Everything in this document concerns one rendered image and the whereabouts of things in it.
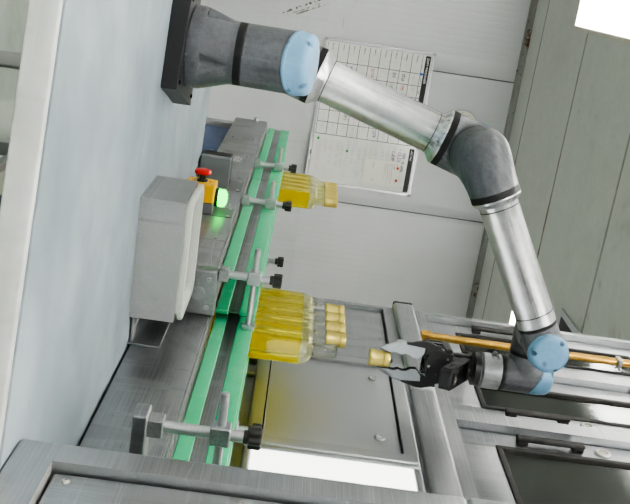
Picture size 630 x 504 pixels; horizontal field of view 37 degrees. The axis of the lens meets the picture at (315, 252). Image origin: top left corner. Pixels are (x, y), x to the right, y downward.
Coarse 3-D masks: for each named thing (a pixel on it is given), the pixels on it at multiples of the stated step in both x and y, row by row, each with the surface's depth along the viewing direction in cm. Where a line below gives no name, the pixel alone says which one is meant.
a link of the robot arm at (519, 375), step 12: (504, 360) 195; (516, 360) 194; (528, 360) 193; (504, 372) 193; (516, 372) 194; (528, 372) 193; (540, 372) 194; (504, 384) 194; (516, 384) 194; (528, 384) 194; (540, 384) 194; (552, 384) 195
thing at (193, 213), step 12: (192, 204) 161; (192, 216) 160; (192, 228) 177; (192, 240) 178; (192, 252) 179; (180, 264) 163; (192, 264) 179; (180, 276) 163; (192, 276) 180; (180, 288) 164; (192, 288) 180; (180, 300) 164; (180, 312) 165
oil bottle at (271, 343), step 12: (252, 336) 190; (264, 336) 190; (276, 336) 190; (288, 336) 191; (300, 336) 192; (252, 348) 191; (264, 348) 191; (276, 348) 191; (288, 348) 191; (300, 348) 191; (312, 348) 192; (276, 360) 192; (288, 360) 191; (300, 360) 191
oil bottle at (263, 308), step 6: (258, 306) 204; (264, 306) 204; (270, 306) 205; (276, 306) 205; (264, 312) 201; (270, 312) 201; (276, 312) 202; (282, 312) 202; (288, 312) 203; (294, 312) 203; (300, 312) 204; (306, 312) 205; (306, 318) 202; (312, 318) 203
